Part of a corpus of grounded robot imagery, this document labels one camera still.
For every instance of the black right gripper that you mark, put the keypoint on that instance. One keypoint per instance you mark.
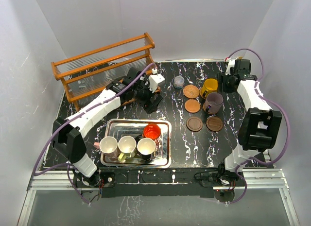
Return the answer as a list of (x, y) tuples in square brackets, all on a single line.
[(221, 78)]

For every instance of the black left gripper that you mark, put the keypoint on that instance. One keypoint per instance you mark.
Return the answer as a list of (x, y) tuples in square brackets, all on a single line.
[(150, 107)]

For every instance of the yellow mug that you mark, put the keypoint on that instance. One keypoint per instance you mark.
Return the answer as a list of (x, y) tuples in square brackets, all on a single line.
[(210, 85)]

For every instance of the purple mug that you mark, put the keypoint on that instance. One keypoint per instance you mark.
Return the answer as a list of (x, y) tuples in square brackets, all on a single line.
[(213, 103)]

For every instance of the orange-red mug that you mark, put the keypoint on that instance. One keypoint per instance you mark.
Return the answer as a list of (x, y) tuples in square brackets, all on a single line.
[(151, 131)]

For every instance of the woven rattan coaster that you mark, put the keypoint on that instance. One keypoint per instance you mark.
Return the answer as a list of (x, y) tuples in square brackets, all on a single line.
[(191, 91)]

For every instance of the black white mug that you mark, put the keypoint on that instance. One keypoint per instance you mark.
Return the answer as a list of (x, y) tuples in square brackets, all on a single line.
[(146, 147)]

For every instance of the light wooden coaster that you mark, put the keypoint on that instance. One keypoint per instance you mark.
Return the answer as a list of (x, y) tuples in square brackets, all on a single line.
[(192, 106)]

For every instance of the green handled white mug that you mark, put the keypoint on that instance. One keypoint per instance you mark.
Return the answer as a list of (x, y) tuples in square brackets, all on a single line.
[(127, 146)]

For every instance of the dark wooden coaster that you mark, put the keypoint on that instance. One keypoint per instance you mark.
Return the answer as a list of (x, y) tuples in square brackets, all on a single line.
[(214, 124), (194, 124)]

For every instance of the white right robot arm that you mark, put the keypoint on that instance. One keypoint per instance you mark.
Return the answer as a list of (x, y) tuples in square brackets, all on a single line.
[(260, 126)]

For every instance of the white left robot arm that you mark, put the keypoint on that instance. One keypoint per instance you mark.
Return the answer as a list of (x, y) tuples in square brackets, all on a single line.
[(69, 133)]

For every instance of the small clear plastic jar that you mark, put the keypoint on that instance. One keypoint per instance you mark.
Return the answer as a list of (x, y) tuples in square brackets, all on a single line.
[(179, 82)]

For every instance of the silver metal tray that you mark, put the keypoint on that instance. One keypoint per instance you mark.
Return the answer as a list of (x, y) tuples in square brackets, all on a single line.
[(157, 157)]

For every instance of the orange wooden shelf rack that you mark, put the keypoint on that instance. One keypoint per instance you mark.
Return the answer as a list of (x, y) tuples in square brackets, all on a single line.
[(89, 73)]

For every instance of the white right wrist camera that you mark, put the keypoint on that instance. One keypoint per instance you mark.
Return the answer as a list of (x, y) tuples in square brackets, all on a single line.
[(230, 64)]

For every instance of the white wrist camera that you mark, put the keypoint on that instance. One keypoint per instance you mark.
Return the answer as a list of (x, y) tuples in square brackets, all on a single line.
[(155, 80), (230, 64)]

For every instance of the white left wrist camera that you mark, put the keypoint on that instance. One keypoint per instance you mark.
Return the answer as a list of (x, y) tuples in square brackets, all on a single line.
[(155, 80)]

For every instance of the pink handled white mug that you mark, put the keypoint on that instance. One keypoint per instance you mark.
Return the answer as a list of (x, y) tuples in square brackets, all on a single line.
[(108, 146)]

